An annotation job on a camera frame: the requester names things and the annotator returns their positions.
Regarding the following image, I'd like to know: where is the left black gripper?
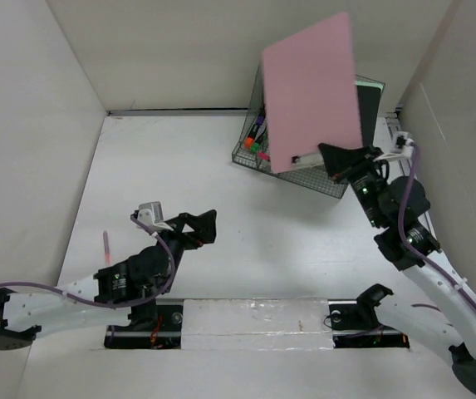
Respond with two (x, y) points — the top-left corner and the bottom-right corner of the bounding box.
(152, 209), (216, 293)

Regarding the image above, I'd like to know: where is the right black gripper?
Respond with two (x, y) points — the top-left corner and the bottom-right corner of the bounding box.
(318, 141), (387, 228)

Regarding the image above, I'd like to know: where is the black clipboard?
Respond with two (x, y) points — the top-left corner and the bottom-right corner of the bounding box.
(356, 82), (381, 146)

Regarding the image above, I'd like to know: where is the pink highlighter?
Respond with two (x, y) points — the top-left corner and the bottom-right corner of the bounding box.
(258, 152), (271, 162)

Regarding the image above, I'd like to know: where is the green highlighter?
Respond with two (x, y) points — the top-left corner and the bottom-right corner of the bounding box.
(250, 129), (267, 153)

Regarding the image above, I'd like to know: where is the green clipboard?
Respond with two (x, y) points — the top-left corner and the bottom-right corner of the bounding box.
(356, 81), (385, 91)

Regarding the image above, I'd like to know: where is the pink clipboard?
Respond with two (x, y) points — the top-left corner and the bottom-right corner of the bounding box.
(262, 12), (362, 173)

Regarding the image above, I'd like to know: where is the purple highlighter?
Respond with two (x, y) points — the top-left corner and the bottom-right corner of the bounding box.
(255, 107), (266, 126)

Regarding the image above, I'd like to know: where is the orange highlighter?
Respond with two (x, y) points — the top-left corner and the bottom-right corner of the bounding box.
(243, 124), (261, 150)

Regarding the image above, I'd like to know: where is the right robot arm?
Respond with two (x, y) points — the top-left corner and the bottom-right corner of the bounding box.
(318, 139), (476, 396)

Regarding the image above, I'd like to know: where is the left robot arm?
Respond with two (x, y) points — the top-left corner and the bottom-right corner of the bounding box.
(0, 203), (218, 351)

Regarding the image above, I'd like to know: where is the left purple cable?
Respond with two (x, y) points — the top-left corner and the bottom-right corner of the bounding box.
(0, 215), (177, 337)

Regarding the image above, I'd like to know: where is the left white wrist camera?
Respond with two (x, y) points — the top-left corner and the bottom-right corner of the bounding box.
(130, 201), (173, 234)

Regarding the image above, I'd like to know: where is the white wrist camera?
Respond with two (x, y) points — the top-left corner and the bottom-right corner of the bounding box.
(130, 201), (173, 234)
(375, 131), (415, 162)

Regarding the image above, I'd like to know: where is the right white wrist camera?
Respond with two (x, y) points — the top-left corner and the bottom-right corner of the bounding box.
(375, 131), (415, 162)

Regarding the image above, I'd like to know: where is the aluminium rail right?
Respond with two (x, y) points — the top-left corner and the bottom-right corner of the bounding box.
(385, 112), (443, 270)

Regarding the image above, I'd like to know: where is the aluminium rail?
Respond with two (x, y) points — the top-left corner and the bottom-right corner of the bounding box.
(385, 112), (443, 270)
(107, 107), (248, 117)

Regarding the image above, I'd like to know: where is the green wire mesh organizer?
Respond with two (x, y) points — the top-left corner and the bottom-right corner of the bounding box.
(232, 68), (385, 199)

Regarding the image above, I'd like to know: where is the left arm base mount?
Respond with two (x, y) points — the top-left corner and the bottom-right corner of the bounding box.
(104, 299), (184, 350)

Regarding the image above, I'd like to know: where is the aluminium rail back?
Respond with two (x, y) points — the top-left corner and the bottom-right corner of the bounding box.
(107, 107), (248, 117)

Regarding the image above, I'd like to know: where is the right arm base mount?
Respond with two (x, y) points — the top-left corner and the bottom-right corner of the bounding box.
(323, 284), (410, 349)

